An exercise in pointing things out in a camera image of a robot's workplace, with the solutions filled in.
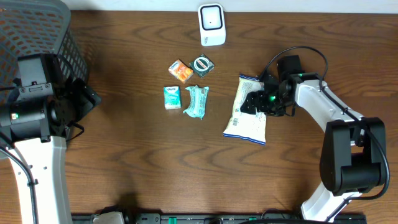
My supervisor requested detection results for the yellow snack bag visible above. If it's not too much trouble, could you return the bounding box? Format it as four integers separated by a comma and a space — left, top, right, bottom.
223, 74, 266, 146

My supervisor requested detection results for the teal wipes packet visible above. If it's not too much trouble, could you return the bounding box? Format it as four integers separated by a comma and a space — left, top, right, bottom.
183, 85, 209, 119

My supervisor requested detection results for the dark green round-logo packet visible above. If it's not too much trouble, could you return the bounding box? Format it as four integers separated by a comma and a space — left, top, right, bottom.
190, 54, 215, 78

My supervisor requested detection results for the orange tissue packet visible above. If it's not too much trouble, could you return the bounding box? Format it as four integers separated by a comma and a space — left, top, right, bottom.
169, 59, 194, 83

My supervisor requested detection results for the teal Kleenex tissue packet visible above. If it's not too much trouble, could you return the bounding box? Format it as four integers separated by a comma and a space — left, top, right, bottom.
164, 86, 182, 110

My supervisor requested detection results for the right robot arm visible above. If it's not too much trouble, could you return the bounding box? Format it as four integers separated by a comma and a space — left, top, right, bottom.
239, 55, 391, 222

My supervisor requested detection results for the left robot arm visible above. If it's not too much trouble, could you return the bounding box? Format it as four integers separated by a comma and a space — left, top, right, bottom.
1, 54, 101, 223

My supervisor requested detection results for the white barcode scanner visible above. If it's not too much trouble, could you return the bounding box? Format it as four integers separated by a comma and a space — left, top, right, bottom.
198, 3, 226, 47

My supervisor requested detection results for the dark grey plastic basket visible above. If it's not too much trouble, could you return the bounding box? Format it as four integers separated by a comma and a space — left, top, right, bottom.
1, 0, 89, 104

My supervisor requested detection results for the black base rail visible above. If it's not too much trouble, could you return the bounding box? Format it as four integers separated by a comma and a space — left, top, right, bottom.
71, 207, 368, 224

